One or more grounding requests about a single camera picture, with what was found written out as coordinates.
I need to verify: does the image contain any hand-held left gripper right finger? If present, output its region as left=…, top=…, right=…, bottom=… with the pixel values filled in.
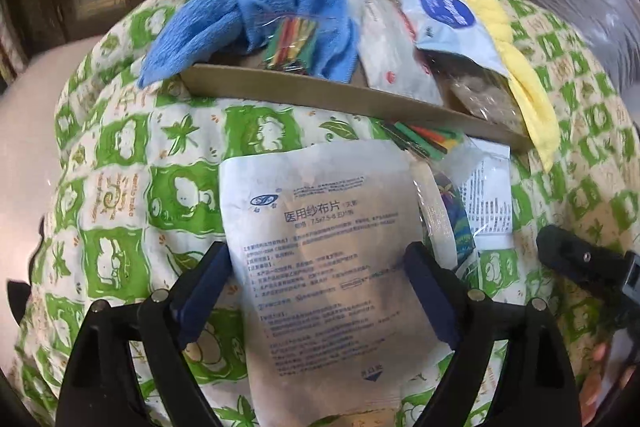
left=402, top=241, right=583, bottom=427

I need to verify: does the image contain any yellow towel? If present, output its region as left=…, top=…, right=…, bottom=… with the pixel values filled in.
left=432, top=0, right=561, bottom=172

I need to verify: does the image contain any blue towel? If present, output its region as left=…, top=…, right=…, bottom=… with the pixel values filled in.
left=137, top=0, right=361, bottom=88

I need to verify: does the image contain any white red-print packet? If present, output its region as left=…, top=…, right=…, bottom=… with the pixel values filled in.
left=345, top=0, right=446, bottom=105

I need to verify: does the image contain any person's right hand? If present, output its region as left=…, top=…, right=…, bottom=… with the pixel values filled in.
left=580, top=341, right=640, bottom=425

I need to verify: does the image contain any bag of coloured sticks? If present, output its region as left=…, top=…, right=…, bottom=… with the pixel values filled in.
left=260, top=14, right=321, bottom=72
left=375, top=119, right=481, bottom=178

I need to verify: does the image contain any grey plush cloth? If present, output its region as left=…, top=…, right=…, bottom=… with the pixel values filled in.
left=435, top=57, right=526, bottom=132

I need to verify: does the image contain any white text-printed packet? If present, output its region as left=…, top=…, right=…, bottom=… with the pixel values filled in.
left=460, top=139, right=516, bottom=253

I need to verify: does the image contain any green printed quilt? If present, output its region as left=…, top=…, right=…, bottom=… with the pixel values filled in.
left=10, top=0, right=640, bottom=427

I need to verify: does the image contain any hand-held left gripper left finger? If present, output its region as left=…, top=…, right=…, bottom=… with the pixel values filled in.
left=55, top=241, right=236, bottom=427

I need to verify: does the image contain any white gauze packet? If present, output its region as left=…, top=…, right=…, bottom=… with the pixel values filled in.
left=219, top=139, right=453, bottom=427

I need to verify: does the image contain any colourful landscape print packet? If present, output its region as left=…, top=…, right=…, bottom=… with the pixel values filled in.
left=412, top=157, right=481, bottom=293

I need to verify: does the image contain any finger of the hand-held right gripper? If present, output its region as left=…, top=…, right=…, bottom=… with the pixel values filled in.
left=536, top=224, right=631, bottom=290

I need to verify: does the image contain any blue white wipes packet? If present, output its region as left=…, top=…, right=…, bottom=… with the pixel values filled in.
left=389, top=0, right=511, bottom=78

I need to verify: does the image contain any shallow cardboard box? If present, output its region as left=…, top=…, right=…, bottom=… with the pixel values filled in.
left=177, top=0, right=533, bottom=152

